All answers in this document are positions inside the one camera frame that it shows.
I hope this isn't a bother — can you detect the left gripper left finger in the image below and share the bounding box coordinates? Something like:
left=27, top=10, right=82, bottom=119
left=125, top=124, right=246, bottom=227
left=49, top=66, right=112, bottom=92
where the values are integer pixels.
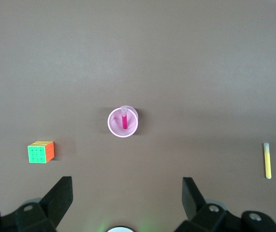
left=14, top=176, right=74, bottom=232

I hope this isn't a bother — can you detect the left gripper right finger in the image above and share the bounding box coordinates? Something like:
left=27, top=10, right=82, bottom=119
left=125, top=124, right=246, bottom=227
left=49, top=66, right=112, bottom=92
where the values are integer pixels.
left=176, top=177, right=228, bottom=232

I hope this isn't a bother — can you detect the pink marker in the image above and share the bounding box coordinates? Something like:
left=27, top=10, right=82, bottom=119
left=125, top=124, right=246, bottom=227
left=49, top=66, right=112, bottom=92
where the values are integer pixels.
left=120, top=107, right=128, bottom=130

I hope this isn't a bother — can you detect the colourful puzzle cube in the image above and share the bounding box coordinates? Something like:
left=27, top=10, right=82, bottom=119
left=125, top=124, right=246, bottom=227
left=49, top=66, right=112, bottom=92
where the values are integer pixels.
left=27, top=140, right=55, bottom=164

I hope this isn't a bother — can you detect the yellow marker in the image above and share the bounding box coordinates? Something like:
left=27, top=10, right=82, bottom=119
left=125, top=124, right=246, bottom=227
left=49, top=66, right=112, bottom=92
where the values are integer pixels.
left=263, top=142, right=273, bottom=180

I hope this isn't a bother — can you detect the pink cup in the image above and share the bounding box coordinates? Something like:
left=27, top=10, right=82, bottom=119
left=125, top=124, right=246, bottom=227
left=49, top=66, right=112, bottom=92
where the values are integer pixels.
left=107, top=104, right=140, bottom=139

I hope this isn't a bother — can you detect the brown table cover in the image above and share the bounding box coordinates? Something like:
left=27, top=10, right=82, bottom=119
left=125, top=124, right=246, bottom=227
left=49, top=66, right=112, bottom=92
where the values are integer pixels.
left=0, top=0, right=276, bottom=232

